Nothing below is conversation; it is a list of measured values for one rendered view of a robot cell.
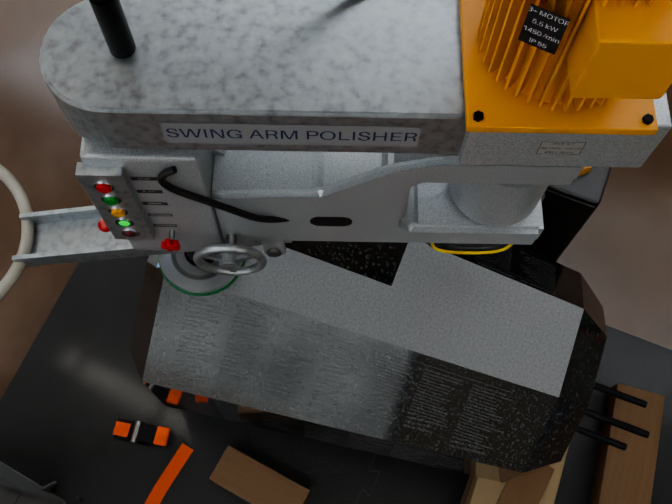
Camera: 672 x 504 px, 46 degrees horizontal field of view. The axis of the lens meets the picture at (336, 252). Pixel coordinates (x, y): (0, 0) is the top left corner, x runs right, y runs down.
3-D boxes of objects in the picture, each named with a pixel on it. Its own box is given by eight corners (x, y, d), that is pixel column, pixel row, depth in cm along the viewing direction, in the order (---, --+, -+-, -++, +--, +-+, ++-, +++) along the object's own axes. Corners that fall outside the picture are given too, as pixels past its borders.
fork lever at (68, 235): (295, 179, 185) (288, 169, 180) (292, 257, 178) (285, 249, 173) (33, 208, 202) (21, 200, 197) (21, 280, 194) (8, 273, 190)
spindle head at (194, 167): (303, 169, 183) (297, 51, 141) (300, 258, 175) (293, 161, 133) (145, 166, 182) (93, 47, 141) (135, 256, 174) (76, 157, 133)
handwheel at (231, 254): (270, 236, 174) (266, 207, 160) (268, 280, 170) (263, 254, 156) (201, 235, 173) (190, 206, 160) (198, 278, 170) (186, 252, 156)
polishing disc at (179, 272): (258, 268, 201) (258, 266, 200) (181, 308, 197) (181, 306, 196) (220, 201, 208) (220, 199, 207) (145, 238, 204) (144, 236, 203)
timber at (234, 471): (213, 482, 264) (208, 478, 252) (232, 449, 268) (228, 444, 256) (293, 527, 259) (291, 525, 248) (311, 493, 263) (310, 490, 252)
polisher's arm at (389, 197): (518, 183, 186) (580, 59, 141) (525, 276, 178) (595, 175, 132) (202, 178, 186) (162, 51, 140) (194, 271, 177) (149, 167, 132)
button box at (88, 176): (156, 228, 162) (123, 161, 136) (154, 240, 161) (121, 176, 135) (116, 227, 162) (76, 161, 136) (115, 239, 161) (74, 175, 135)
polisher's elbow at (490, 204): (464, 133, 170) (481, 80, 152) (551, 165, 167) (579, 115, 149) (433, 207, 163) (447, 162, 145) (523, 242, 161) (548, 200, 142)
